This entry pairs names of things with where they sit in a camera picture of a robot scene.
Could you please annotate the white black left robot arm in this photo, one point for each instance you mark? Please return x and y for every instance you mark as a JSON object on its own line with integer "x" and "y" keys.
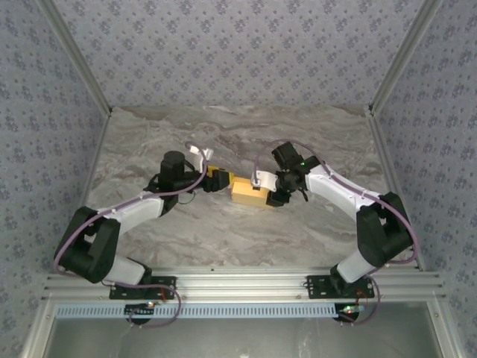
{"x": 138, "y": 210}

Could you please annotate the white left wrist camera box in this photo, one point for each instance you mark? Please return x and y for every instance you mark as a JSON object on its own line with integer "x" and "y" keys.
{"x": 199, "y": 150}

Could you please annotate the small black circuit board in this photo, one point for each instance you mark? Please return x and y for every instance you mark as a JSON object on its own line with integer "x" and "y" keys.
{"x": 350, "y": 309}
{"x": 139, "y": 311}

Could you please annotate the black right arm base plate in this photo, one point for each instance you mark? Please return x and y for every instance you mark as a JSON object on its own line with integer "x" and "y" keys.
{"x": 316, "y": 289}

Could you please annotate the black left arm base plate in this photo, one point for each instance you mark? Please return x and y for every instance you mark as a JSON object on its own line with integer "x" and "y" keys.
{"x": 167, "y": 287}

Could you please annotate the yellow paper box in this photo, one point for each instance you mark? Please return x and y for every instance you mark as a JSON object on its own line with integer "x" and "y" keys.
{"x": 247, "y": 192}

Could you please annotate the aluminium frame cross rail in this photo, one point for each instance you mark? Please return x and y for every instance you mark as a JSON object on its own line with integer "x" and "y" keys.
{"x": 242, "y": 283}

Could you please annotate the grey metal sheet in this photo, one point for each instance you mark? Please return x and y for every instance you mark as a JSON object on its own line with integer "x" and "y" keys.
{"x": 242, "y": 339}

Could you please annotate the aluminium side rail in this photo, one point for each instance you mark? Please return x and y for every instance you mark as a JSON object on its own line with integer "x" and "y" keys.
{"x": 92, "y": 168}
{"x": 387, "y": 168}

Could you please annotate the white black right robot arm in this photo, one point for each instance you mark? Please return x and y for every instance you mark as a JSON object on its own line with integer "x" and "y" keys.
{"x": 335, "y": 190}

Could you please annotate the aluminium corner post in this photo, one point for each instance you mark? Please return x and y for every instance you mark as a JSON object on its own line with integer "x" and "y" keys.
{"x": 403, "y": 56}
{"x": 77, "y": 56}

